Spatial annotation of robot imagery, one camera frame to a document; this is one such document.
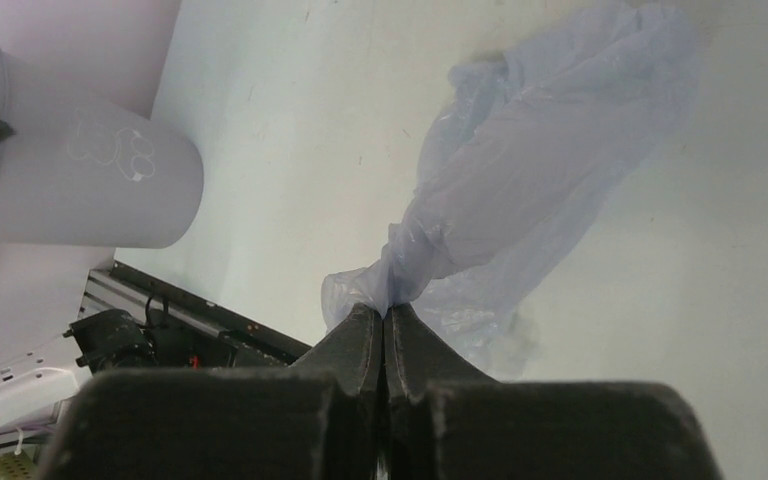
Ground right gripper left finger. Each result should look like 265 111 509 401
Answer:
39 305 382 479

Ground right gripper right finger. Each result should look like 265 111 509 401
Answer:
383 305 722 479

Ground grey cylindrical trash bin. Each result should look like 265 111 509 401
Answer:
0 48 204 248

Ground light blue plastic trash bag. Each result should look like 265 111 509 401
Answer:
321 1 699 380

